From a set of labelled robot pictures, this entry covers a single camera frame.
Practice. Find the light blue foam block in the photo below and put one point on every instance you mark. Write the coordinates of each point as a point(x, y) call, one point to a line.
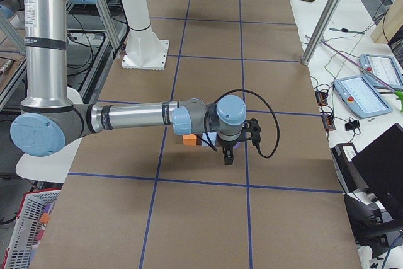
point(210, 137)

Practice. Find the far blue teach pendant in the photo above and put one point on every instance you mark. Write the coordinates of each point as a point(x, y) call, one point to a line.
point(384, 67)

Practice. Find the near blue teach pendant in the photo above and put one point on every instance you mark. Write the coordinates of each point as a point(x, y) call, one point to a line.
point(361, 97)

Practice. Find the blue teach pendant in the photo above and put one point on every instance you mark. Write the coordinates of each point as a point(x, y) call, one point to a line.
point(384, 67)
point(361, 97)

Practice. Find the black laptop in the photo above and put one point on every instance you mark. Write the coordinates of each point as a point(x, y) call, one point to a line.
point(380, 165)

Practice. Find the black monitor stand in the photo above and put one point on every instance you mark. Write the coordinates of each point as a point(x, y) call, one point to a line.
point(372, 226)

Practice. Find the orange foam block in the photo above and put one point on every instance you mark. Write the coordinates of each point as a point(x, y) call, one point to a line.
point(190, 140)

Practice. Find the black power adapter box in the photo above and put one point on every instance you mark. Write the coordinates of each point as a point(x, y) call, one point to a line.
point(348, 175)

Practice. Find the white perforated plastic basket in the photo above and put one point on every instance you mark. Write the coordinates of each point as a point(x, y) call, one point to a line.
point(28, 229)

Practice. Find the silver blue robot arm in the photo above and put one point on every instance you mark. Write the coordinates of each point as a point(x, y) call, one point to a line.
point(46, 58)

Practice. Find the aluminium frame post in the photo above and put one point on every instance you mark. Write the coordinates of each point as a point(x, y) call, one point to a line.
point(318, 32)

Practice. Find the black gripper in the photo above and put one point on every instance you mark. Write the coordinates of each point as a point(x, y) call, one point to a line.
point(227, 145)

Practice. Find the green strap wristwatch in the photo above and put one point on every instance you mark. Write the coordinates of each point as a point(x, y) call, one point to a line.
point(345, 30)

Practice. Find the white pedestal column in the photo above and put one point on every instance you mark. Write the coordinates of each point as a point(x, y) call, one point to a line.
point(143, 48)

